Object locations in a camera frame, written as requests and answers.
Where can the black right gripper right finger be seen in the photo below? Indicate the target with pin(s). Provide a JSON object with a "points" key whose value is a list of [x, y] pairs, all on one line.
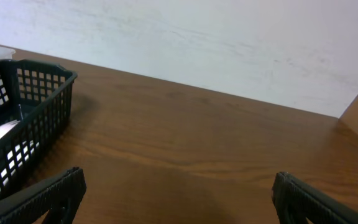
{"points": [[299, 203]]}

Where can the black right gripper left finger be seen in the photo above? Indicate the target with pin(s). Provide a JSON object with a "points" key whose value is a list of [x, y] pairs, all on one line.
{"points": [[56, 198]]}

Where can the white plastic fork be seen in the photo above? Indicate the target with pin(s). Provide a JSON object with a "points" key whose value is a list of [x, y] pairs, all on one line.
{"points": [[0, 132]]}

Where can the dark green plastic basket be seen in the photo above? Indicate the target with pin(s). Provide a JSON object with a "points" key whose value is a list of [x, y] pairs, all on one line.
{"points": [[37, 96]]}

